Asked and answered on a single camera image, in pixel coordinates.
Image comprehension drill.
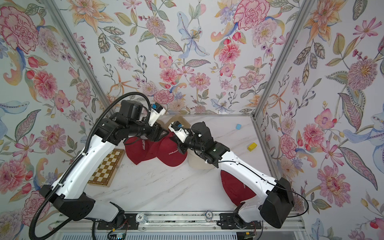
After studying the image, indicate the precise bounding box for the maroon Colorado cap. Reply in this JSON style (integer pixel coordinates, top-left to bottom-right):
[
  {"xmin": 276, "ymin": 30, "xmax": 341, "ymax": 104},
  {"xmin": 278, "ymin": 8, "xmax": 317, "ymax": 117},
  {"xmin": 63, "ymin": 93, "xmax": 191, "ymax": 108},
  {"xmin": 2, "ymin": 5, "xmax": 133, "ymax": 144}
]
[{"xmin": 156, "ymin": 133, "xmax": 188, "ymax": 167}]

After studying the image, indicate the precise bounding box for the cream Colorado baseball cap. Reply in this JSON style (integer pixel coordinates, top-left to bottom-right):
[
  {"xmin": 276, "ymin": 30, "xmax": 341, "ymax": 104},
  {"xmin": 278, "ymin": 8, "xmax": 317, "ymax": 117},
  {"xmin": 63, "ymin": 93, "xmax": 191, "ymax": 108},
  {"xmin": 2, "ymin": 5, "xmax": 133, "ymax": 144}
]
[{"xmin": 187, "ymin": 150, "xmax": 215, "ymax": 170}]

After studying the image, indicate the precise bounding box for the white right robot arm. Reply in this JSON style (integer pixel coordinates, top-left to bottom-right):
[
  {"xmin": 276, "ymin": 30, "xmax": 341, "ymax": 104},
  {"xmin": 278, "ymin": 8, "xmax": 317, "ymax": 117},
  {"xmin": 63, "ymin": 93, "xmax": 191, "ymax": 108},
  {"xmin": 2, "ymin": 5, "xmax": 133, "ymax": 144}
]
[{"xmin": 169, "ymin": 121, "xmax": 295, "ymax": 229}]

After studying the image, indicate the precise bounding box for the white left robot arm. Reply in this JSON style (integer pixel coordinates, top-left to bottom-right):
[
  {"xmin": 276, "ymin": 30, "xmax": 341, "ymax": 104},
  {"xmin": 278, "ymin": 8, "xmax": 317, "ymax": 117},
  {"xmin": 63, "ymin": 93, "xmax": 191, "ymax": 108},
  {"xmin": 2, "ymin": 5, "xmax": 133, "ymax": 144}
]
[{"xmin": 39, "ymin": 100, "xmax": 169, "ymax": 226}]

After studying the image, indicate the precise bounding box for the tan Colorado baseball cap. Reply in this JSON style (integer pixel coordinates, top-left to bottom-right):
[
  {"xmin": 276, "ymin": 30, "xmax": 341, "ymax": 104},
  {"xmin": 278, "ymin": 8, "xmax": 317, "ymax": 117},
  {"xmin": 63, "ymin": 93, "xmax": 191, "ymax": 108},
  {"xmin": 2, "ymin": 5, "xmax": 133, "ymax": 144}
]
[{"xmin": 157, "ymin": 115, "xmax": 191, "ymax": 130}]

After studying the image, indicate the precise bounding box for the yellow foam block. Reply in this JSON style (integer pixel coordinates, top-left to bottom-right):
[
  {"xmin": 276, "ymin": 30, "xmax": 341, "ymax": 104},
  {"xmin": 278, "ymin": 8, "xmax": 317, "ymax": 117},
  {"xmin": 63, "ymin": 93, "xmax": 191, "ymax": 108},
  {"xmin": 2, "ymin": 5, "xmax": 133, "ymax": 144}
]
[{"xmin": 247, "ymin": 143, "xmax": 258, "ymax": 152}]

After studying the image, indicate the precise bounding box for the wooden chessboard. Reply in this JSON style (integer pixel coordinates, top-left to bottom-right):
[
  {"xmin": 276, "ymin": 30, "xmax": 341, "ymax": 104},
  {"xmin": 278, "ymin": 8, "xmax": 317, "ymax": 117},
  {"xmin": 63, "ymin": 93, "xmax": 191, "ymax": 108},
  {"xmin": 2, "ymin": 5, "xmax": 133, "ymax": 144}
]
[{"xmin": 88, "ymin": 149, "xmax": 126, "ymax": 188}]

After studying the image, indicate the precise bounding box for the green circuit board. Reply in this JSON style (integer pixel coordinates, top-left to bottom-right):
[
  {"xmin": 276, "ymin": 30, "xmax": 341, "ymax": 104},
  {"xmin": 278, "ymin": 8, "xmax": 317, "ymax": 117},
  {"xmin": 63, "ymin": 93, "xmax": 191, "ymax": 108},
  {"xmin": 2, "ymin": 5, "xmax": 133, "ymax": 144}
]
[{"xmin": 107, "ymin": 232, "xmax": 126, "ymax": 240}]

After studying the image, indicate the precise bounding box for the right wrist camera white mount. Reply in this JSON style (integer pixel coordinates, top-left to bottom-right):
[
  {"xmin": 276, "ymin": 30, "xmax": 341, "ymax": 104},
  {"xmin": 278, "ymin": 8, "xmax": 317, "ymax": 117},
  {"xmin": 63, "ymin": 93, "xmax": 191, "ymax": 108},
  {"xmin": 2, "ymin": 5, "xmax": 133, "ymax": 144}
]
[{"xmin": 169, "ymin": 121, "xmax": 190, "ymax": 143}]

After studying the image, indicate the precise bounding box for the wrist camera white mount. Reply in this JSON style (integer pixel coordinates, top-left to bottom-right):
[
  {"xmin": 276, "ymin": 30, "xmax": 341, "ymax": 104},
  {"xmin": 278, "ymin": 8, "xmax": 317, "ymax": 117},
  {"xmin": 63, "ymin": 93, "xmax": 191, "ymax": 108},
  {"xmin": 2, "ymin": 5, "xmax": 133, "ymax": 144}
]
[
  {"xmin": 169, "ymin": 121, "xmax": 190, "ymax": 143},
  {"xmin": 148, "ymin": 103, "xmax": 166, "ymax": 127}
]

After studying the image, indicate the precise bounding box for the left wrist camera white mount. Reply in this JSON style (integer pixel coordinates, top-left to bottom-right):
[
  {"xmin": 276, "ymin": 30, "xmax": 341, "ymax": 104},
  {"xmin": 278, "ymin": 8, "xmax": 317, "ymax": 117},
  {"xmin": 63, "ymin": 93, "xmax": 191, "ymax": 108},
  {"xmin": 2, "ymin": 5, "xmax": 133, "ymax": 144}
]
[{"xmin": 148, "ymin": 103, "xmax": 166, "ymax": 127}]

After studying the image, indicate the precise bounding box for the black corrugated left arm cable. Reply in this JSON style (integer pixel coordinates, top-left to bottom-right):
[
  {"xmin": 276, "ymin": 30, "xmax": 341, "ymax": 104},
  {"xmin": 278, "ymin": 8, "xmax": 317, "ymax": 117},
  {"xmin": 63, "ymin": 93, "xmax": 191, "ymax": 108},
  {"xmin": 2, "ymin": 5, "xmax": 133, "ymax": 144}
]
[{"xmin": 28, "ymin": 91, "xmax": 152, "ymax": 240}]

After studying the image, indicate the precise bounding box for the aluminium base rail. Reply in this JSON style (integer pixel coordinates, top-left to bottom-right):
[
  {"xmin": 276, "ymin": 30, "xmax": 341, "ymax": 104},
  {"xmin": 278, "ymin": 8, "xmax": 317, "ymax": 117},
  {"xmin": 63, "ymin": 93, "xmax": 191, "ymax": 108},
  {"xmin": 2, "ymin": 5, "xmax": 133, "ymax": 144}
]
[{"xmin": 49, "ymin": 210, "xmax": 304, "ymax": 233}]

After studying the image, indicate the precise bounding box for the aluminium corner frame post left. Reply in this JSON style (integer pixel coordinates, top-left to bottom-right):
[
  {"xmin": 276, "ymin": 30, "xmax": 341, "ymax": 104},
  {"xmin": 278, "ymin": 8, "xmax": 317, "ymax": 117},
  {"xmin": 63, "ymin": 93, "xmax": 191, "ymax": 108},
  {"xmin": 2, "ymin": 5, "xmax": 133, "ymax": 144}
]
[{"xmin": 42, "ymin": 0, "xmax": 110, "ymax": 110}]

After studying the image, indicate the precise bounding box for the aluminium corner frame post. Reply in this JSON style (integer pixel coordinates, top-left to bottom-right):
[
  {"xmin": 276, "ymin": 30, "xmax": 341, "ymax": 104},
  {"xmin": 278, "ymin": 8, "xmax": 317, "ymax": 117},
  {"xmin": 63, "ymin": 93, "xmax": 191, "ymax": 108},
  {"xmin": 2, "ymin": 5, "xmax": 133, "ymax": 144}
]
[
  {"xmin": 42, "ymin": 0, "xmax": 110, "ymax": 110},
  {"xmin": 253, "ymin": 0, "xmax": 314, "ymax": 120}
]

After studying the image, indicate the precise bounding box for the aluminium corner frame post right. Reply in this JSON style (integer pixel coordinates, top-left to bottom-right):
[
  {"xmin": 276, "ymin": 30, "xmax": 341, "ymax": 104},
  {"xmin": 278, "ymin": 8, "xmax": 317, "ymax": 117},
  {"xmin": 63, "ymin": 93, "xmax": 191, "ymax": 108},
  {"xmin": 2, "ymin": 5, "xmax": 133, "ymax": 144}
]
[{"xmin": 253, "ymin": 0, "xmax": 314, "ymax": 120}]

